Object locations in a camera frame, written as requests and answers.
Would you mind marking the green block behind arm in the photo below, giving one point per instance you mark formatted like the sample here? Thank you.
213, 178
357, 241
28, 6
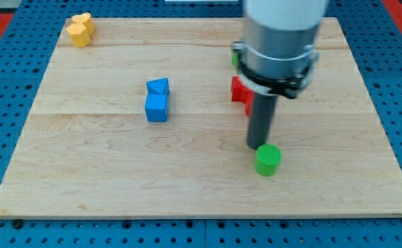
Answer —
235, 59

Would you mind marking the green cylinder block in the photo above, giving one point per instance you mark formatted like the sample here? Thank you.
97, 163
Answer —
267, 159

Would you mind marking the wooden board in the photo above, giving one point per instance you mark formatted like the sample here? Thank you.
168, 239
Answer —
87, 150

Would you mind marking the yellow hexagon block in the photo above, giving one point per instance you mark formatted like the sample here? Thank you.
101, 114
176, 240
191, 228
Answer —
78, 34

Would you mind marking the yellow heart block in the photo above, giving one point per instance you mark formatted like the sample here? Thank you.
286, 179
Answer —
85, 19

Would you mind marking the blue cube block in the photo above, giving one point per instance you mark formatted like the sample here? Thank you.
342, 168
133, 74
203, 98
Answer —
156, 107

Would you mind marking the blue triangle block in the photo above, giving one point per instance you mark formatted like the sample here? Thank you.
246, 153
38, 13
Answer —
158, 86

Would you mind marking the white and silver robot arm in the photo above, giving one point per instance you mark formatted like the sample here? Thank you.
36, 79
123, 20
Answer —
276, 52

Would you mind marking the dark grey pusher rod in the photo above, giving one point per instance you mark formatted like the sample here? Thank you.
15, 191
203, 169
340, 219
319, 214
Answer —
261, 115

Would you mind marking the red block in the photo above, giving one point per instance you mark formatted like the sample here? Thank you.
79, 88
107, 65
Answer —
242, 94

